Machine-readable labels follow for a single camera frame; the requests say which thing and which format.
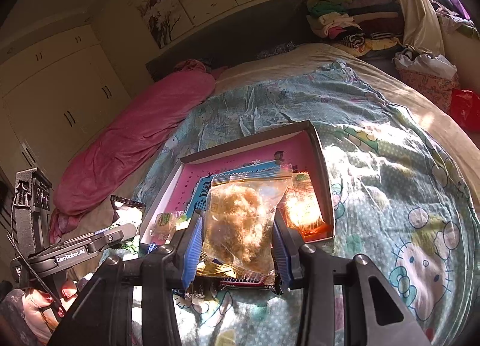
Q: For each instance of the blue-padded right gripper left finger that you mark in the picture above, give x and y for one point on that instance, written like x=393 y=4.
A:
x=189 y=250

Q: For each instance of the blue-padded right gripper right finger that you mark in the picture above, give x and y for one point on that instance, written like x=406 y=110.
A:
x=286 y=243

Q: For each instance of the gold long snack packet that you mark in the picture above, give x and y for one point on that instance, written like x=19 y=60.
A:
x=211 y=269

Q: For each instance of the round green-label pastry packet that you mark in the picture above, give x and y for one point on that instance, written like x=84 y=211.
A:
x=163 y=227

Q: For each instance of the orange long snack packet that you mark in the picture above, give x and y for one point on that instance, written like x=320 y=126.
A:
x=301 y=211

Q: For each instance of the clear bag brown pastry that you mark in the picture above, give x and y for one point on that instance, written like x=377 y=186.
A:
x=238 y=218

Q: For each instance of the Snickers bar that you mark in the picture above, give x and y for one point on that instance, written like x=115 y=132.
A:
x=253 y=281

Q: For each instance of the left hand red nails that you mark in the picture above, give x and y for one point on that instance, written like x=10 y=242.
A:
x=39 y=313

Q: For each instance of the dark cardboard box tray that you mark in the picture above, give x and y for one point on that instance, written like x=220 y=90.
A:
x=320 y=182

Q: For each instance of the pink and blue book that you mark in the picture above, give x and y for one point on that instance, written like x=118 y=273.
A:
x=188 y=184

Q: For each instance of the pink blanket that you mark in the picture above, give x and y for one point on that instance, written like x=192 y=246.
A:
x=132 y=138

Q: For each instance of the teal cartoon print quilt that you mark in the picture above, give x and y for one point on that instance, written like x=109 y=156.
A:
x=404 y=177

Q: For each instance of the cream wardrobe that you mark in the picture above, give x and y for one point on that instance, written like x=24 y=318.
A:
x=56 y=96

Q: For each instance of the pink floral bag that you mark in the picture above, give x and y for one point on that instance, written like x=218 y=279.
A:
x=435 y=77

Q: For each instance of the red plastic bag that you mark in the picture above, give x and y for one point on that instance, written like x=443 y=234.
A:
x=465 y=109

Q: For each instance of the dark headboard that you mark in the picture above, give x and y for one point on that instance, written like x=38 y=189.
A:
x=253 y=33

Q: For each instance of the pile of folded clothes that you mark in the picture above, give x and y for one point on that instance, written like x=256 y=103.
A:
x=357 y=27

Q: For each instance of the cream curtain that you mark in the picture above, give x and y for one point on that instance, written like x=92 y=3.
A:
x=421 y=26

